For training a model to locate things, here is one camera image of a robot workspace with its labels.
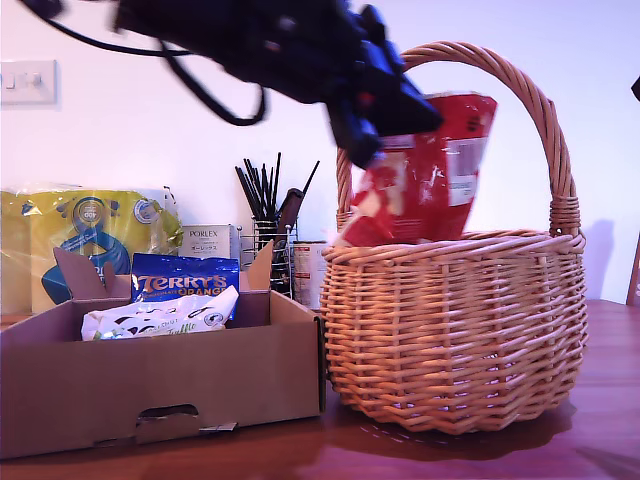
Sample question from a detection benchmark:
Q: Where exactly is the red Maltesers egg bag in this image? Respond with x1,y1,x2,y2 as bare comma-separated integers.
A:
327,90,500,247

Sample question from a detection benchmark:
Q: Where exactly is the blue Terry's orange egg bag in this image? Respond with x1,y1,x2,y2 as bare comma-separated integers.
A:
130,252,242,306

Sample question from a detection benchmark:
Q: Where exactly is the white truffle egg bag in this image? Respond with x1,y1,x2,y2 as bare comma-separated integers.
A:
81,285,240,343

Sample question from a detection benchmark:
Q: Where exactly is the white Porlex box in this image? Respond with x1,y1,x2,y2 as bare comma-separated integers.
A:
179,223,242,274

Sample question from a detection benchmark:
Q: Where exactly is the brown cardboard box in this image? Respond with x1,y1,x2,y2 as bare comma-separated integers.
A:
0,239,326,460

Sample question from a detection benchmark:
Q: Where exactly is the black chopstick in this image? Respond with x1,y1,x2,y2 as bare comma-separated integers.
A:
260,163,274,221
243,158,269,221
297,159,321,204
271,151,283,221
234,166,261,221

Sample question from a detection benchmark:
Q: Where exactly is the tin can with white label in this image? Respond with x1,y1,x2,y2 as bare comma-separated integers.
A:
292,240,329,309

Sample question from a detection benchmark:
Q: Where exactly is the wooden chair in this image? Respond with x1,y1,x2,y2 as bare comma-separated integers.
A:
625,239,640,307

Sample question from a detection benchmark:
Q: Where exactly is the yellow kitchen towel pack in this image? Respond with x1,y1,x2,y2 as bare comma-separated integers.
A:
0,183,185,316

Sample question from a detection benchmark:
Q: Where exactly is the knife with brown handle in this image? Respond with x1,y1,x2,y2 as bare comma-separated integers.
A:
272,187,305,246

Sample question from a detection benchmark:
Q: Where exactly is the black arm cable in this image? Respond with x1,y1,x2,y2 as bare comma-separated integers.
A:
29,0,169,55
158,42,267,127

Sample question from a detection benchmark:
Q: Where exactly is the chrome wire cutlery rack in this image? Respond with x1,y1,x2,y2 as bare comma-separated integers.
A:
239,215,301,306

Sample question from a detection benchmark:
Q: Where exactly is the woven wicker basket with handle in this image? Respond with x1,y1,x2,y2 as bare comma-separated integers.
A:
318,41,590,435

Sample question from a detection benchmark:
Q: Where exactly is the white wall light switch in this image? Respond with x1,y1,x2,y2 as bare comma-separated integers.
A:
0,59,58,107

